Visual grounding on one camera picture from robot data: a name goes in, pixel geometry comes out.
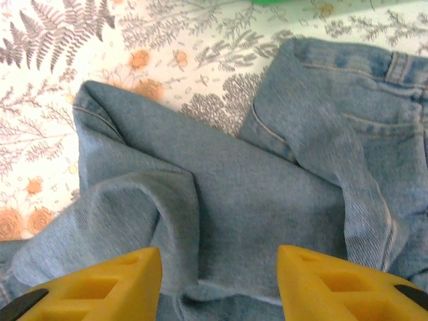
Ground green plastic basket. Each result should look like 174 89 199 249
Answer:
249 0 297 6

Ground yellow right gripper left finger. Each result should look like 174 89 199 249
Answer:
0 247 164 321

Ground floral tablecloth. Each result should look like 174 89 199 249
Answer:
0 0 428 241

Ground blue denim jeans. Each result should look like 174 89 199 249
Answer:
0 37 428 321

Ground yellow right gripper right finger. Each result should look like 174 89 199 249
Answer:
278 244 428 321

